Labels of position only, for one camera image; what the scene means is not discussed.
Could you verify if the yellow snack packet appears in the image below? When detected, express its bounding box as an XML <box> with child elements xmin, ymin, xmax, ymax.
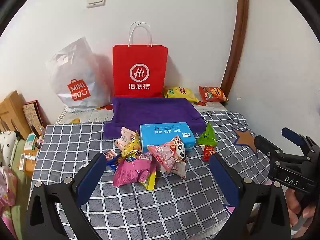
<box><xmin>120</xmin><ymin>131</ymin><xmax>142</xmax><ymax>158</ymax></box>

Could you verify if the small red snack packet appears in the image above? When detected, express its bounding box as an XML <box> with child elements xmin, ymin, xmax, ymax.
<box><xmin>202</xmin><ymin>145</ymin><xmax>216</xmax><ymax>161</ymax></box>

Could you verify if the purple towel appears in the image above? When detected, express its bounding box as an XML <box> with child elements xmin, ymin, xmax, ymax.
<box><xmin>104</xmin><ymin>97</ymin><xmax>207</xmax><ymax>139</ymax></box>

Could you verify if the red chip bag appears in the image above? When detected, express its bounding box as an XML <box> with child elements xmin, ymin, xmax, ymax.
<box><xmin>199</xmin><ymin>85</ymin><xmax>228</xmax><ymax>103</ymax></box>

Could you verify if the white fruit-print sheet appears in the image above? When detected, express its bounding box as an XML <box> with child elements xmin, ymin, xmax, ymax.
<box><xmin>54</xmin><ymin>102</ymin><xmax>225</xmax><ymax>125</ymax></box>

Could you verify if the yellow-green snack packet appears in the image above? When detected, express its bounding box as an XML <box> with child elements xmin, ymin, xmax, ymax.
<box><xmin>136</xmin><ymin>166</ymin><xmax>157</xmax><ymax>190</ymax></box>

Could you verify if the white floral cloth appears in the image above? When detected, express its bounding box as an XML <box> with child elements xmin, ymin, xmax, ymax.
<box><xmin>0</xmin><ymin>131</ymin><xmax>18</xmax><ymax>167</ymax></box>

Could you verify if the pink cloth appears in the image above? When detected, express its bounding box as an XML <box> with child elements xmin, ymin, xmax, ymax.
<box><xmin>0</xmin><ymin>166</ymin><xmax>17</xmax><ymax>207</ymax></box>

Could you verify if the person's right hand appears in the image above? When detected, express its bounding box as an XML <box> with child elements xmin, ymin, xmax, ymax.
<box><xmin>285</xmin><ymin>188</ymin><xmax>320</xmax><ymax>227</ymax></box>

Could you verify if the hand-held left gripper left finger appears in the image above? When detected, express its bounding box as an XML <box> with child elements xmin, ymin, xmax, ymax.
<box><xmin>25</xmin><ymin>152</ymin><xmax>108</xmax><ymax>240</ymax></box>

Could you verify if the pink panda snack packet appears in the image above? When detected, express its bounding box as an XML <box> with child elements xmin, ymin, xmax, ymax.
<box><xmin>147</xmin><ymin>135</ymin><xmax>187</xmax><ymax>178</ymax></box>

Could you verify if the blue snack packet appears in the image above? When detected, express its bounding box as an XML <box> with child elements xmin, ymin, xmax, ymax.
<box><xmin>107</xmin><ymin>158</ymin><xmax>121</xmax><ymax>172</ymax></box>

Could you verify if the wooden box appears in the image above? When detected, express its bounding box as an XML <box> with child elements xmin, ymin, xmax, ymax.
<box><xmin>0</xmin><ymin>90</ymin><xmax>32</xmax><ymax>140</ymax></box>

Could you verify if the green snack packet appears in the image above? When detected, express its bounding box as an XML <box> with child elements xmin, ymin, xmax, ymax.
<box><xmin>197</xmin><ymin>122</ymin><xmax>218</xmax><ymax>147</ymax></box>

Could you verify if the blue tissue pack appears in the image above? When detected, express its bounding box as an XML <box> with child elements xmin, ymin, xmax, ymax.
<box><xmin>139</xmin><ymin>122</ymin><xmax>197</xmax><ymax>153</ymax></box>

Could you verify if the patterned cardboard box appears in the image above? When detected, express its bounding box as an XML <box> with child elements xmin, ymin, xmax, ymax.
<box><xmin>22</xmin><ymin>100</ymin><xmax>47</xmax><ymax>135</ymax></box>

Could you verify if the white plastic bag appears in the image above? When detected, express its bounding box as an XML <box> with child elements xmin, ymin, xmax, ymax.
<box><xmin>45</xmin><ymin>37</ymin><xmax>112</xmax><ymax>113</ymax></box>

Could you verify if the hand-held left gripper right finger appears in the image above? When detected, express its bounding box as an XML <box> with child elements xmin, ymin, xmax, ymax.
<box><xmin>209</xmin><ymin>152</ymin><xmax>292</xmax><ymax>240</ymax></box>

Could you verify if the magenta snack packet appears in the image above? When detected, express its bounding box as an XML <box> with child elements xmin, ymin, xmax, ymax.
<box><xmin>113</xmin><ymin>152</ymin><xmax>153</xmax><ymax>187</ymax></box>

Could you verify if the grey checked bed sheet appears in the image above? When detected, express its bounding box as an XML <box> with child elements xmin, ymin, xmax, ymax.
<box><xmin>31</xmin><ymin>111</ymin><xmax>275</xmax><ymax>240</ymax></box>

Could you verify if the pale pink snack packet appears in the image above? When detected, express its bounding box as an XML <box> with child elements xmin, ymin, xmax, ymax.
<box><xmin>114</xmin><ymin>127</ymin><xmax>137</xmax><ymax>148</ymax></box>

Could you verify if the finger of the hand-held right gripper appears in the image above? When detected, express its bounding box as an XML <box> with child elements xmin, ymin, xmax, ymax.
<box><xmin>281</xmin><ymin>127</ymin><xmax>316</xmax><ymax>157</ymax></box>
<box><xmin>254</xmin><ymin>135</ymin><xmax>307</xmax><ymax>164</ymax></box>

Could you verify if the brown door frame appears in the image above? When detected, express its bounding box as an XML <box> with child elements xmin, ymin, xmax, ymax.
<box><xmin>221</xmin><ymin>0</ymin><xmax>250</xmax><ymax>95</ymax></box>

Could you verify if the red paper bag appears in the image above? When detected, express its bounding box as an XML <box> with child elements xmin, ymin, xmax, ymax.
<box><xmin>112</xmin><ymin>22</ymin><xmax>168</xmax><ymax>98</ymax></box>

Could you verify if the yellow chip bag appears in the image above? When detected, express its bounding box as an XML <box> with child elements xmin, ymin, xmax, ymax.
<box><xmin>164</xmin><ymin>86</ymin><xmax>199</xmax><ymax>103</ymax></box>

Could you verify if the white light switch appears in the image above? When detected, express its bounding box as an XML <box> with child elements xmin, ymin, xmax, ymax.
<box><xmin>87</xmin><ymin>0</ymin><xmax>107</xmax><ymax>8</ymax></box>

